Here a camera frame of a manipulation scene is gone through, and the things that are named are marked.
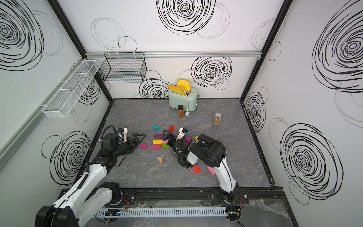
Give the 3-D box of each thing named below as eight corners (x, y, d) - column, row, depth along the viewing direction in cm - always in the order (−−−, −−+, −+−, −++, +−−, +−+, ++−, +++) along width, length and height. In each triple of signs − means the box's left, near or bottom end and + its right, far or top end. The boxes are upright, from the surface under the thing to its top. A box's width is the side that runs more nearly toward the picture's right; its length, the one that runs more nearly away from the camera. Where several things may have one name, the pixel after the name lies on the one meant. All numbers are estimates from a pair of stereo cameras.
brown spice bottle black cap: (179, 118, 109) (178, 110, 102) (177, 113, 113) (177, 105, 106) (184, 117, 110) (184, 109, 103) (182, 112, 113) (182, 104, 106)
